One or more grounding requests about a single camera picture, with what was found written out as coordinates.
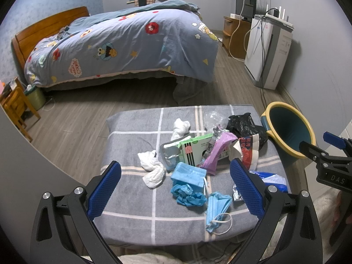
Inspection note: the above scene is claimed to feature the wooden bed frame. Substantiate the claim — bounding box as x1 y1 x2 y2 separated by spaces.
11 6 90 72

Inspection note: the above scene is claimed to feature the silver blister pack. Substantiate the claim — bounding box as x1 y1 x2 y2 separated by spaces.
160 139 181 172

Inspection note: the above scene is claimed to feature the blue wet wipes pack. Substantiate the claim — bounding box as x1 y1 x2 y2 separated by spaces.
233 170 288 202

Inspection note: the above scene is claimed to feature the clear plastic bag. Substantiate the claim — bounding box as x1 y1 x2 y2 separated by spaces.
203 111 228 133

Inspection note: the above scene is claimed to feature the green small bin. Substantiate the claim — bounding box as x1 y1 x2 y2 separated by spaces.
24 85 46 110

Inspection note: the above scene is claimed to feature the blue face mask with loops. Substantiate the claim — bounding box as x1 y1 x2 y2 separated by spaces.
205 192 233 235

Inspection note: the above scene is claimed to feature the black plastic bag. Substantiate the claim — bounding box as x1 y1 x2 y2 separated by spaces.
226 112 268 150

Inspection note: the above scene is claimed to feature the white tissue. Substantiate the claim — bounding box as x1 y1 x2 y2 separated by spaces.
171 118 190 141
137 150 165 189

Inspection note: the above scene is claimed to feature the grey plaid blanket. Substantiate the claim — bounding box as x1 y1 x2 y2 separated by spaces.
93 104 290 247

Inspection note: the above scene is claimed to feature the dark grey bed sheet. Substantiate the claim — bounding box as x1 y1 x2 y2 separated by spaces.
172 76 208 105

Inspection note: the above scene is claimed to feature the blue nitrile glove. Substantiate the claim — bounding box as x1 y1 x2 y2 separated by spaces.
171 184 207 207

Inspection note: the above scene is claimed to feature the red white paper bag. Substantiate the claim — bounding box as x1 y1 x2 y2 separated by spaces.
229 134 260 171

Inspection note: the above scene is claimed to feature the purple spray bottle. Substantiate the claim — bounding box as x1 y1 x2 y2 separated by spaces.
200 132 237 175

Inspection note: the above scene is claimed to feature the blue cartoon duvet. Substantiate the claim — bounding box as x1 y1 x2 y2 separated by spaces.
24 0 218 88

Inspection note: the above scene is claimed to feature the yellow teal trash bin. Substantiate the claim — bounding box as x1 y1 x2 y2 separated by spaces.
261 101 316 166

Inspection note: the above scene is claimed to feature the green medicine box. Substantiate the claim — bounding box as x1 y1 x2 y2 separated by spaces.
178 134 213 167

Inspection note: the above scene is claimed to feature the black TV monitor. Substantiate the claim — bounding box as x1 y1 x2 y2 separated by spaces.
235 0 257 22

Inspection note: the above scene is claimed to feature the white wifi router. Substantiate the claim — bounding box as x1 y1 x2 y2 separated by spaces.
264 5 294 30

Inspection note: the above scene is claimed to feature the wooden TV cabinet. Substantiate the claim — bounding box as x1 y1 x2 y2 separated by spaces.
222 16 251 60

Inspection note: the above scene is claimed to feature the small wooden chair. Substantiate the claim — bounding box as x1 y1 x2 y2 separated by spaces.
1 77 41 142

